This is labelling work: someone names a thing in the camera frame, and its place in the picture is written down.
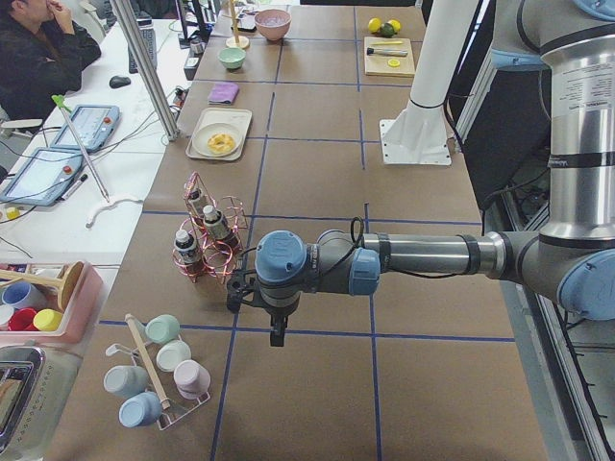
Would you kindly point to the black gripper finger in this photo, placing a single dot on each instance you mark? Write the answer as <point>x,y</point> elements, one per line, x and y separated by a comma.
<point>276,336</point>

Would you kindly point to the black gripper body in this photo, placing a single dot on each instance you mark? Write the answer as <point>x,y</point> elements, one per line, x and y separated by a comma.
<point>277,312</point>

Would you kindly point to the tea bottle white cap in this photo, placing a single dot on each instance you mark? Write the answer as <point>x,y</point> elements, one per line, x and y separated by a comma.
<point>187,250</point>

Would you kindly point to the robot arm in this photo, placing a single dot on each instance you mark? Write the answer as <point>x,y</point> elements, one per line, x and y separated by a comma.
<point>570,260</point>

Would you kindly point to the tea bottle in rack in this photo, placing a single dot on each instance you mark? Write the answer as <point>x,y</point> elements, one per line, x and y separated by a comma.
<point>196,201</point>
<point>218,228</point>

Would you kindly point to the beige serving tray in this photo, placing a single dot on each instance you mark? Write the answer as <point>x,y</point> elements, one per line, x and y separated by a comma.
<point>241,118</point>

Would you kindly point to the pink cup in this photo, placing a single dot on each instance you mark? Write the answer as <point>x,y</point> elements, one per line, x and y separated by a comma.
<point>192,379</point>

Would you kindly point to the white cup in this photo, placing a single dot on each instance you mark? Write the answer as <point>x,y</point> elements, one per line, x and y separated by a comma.
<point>172,354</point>

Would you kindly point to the mint green cup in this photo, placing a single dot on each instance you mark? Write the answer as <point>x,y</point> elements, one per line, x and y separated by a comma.
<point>163,329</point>

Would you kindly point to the light blue cup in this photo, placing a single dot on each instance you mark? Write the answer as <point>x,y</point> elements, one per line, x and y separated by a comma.
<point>140,410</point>

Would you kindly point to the grey blue cup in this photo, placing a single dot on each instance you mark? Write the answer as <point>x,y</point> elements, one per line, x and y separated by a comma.
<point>126,381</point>

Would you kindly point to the glazed donut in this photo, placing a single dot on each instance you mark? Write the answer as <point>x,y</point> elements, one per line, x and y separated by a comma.
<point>221,144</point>

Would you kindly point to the white round plate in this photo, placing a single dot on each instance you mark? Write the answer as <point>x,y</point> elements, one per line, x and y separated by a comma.
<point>200,138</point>

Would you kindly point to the pink storage bin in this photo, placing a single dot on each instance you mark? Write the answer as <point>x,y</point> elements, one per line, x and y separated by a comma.
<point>48,310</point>

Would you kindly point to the purple folded cloth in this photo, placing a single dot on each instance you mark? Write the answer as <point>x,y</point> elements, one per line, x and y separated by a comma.
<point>223,93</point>

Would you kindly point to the mint green bowl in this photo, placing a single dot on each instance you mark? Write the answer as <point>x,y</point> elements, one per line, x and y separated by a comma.
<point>232,58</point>

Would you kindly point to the teach pendant tablet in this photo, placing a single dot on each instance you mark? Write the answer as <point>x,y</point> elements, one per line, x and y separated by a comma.
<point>95,124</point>
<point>44,177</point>

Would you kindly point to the wooden cutting board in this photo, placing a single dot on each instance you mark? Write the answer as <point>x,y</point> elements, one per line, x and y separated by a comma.
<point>377,65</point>

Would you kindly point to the metal muddler black tip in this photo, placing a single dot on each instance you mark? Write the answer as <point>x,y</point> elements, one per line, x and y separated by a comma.
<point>386,52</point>

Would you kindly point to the black computer mouse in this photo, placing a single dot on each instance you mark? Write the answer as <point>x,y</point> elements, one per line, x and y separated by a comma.
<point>117,82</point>

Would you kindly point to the pink bowl with ice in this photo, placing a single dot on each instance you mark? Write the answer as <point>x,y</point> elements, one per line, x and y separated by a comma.
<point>273,24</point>

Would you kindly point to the wooden mug tree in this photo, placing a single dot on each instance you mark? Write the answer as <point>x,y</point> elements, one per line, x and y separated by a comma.
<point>236,40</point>

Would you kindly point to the green lime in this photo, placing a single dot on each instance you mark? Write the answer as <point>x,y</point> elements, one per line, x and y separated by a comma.
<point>387,30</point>

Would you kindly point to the yellow lemon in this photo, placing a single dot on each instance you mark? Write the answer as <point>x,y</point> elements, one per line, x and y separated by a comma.
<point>374,25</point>
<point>395,24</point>

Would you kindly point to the seated person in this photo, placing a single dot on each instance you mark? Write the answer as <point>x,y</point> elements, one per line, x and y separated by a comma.
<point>44,52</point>

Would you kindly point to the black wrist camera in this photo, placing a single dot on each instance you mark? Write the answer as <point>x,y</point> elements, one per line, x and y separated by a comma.
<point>240,289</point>

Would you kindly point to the copper wire bottle rack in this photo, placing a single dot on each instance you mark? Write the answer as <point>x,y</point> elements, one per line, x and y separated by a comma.
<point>217,260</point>

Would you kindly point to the white wire cup rack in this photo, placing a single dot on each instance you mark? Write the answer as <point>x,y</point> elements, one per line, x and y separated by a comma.
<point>142,352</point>

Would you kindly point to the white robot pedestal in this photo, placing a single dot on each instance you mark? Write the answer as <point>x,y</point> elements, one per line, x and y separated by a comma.
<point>418,134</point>

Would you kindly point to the aluminium frame post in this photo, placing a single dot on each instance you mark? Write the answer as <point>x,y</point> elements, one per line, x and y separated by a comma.
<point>126,18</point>

